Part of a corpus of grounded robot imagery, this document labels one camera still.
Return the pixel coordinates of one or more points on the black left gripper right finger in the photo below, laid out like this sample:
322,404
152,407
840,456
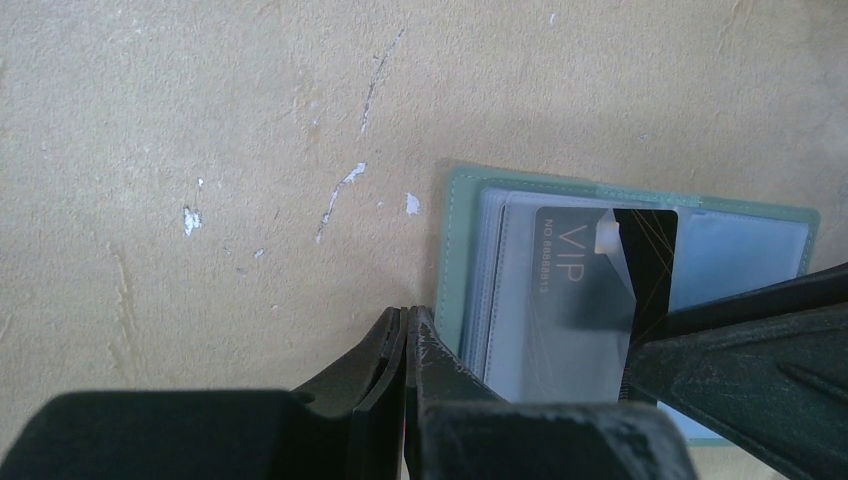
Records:
458,428

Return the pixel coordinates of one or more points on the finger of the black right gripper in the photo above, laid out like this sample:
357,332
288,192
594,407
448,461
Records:
766,370

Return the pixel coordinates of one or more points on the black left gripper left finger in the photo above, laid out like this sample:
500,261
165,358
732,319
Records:
346,422

